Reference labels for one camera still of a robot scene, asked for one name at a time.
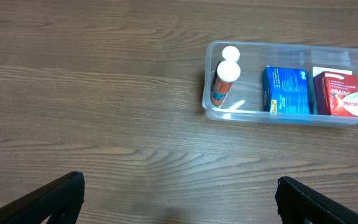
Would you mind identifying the clear plastic container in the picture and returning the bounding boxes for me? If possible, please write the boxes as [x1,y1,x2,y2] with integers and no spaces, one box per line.
[203,40,358,127]

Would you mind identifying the orange tablet tube white cap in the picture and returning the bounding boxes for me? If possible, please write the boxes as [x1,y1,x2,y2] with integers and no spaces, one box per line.
[211,60,241,107]

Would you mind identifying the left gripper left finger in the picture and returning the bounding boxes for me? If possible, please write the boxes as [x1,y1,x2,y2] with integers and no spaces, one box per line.
[0,172,85,223]

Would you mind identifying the white plaster box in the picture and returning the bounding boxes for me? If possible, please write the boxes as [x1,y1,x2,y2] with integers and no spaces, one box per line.
[312,67,353,77]

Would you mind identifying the red Panadol box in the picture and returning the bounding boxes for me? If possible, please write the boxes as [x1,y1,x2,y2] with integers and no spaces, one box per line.
[313,72,358,117]

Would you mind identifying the dark brown bottle white cap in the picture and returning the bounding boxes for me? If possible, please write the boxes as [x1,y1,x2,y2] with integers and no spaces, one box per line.
[211,45,241,91]

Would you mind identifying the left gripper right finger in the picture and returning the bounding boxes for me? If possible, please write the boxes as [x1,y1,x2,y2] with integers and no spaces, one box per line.
[275,176,358,224]

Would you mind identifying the blue VapoDrops box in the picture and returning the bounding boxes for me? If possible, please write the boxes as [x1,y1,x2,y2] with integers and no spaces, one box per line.
[262,66,310,115]

